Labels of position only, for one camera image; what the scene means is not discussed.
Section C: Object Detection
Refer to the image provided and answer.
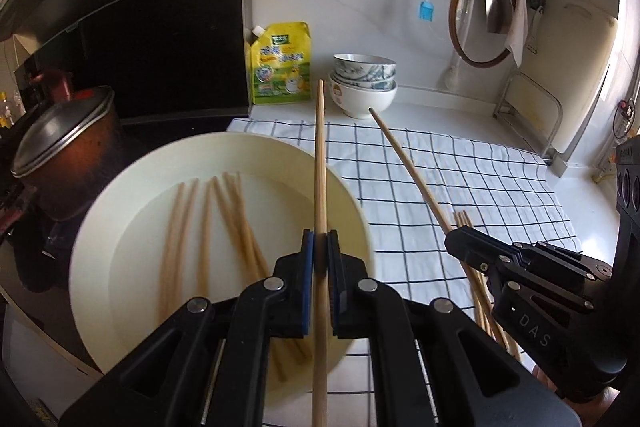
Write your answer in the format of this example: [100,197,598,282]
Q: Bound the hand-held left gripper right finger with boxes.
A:
[326,229,583,427]

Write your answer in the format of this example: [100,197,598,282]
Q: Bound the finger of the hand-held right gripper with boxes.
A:
[510,241,615,301]
[444,227,597,370]

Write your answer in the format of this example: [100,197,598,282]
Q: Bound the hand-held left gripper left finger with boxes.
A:
[59,229,317,427]

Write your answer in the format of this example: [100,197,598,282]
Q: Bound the pile of wooden chopsticks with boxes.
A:
[157,172,311,383]
[454,209,522,362]

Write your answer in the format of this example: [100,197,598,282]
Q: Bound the long wooden chopstick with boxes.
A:
[311,79,331,427]
[368,107,453,237]

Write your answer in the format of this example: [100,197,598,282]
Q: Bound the cream plastic basin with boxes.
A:
[69,132,373,410]

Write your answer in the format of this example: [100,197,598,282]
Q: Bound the white checkered cloth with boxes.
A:
[226,117,583,427]

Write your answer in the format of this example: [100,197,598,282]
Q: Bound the gas valve with red knob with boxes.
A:
[612,97,640,140]

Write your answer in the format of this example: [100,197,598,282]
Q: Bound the white cutting board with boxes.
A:
[550,2,621,155]

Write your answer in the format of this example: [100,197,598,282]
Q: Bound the plain white bowl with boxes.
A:
[328,82,399,120]

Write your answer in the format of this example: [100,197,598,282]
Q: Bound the blue patterned bowl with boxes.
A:
[329,72,397,92]
[333,53,397,82]

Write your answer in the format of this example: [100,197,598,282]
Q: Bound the yellow green seasoning pouch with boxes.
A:
[248,22,312,106]

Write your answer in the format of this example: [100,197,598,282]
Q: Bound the white hanging rag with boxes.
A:
[502,0,530,68]

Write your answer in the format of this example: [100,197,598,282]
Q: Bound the red cooking pot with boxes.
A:
[10,69,128,223]

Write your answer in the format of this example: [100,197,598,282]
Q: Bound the round wooden-rimmed sieve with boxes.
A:
[449,0,526,68]

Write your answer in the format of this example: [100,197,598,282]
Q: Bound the black gas stove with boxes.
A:
[0,177,106,373]

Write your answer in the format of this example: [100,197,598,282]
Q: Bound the steel pot lid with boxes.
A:
[11,86,117,180]

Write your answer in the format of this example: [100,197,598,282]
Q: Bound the black range hood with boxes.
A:
[0,0,251,122]

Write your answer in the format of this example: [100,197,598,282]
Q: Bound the yellow gas hose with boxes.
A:
[592,162,618,184]

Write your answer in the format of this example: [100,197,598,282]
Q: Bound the metal wire rack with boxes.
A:
[492,72,563,160]

